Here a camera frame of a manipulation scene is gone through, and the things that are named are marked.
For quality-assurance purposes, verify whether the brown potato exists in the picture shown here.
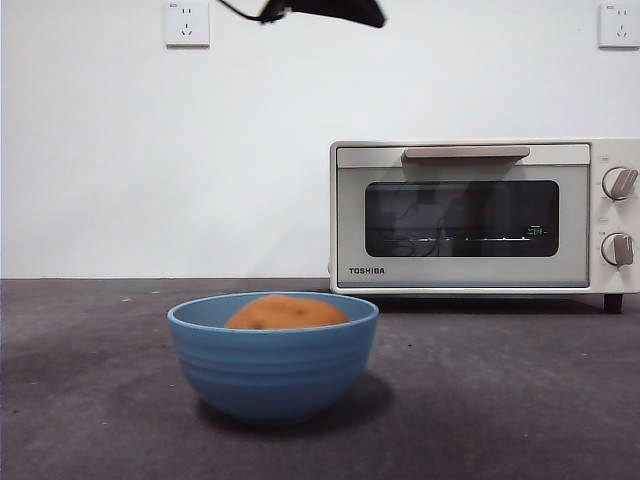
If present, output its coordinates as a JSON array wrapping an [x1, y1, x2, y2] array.
[[224, 293, 350, 330]]

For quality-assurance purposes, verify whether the beige oven knob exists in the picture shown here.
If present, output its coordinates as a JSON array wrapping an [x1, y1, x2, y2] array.
[[601, 167, 640, 202], [600, 232, 636, 267]]

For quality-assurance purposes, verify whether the blue ribbed bowl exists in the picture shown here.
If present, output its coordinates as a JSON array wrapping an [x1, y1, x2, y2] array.
[[167, 291, 381, 427]]

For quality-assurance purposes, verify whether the white Toshiba toaster oven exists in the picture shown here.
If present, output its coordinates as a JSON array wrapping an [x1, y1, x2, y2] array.
[[328, 139, 640, 315]]

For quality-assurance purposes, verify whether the white wall socket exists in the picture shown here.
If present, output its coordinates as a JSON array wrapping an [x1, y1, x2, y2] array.
[[598, 3, 640, 50], [165, 1, 211, 50]]

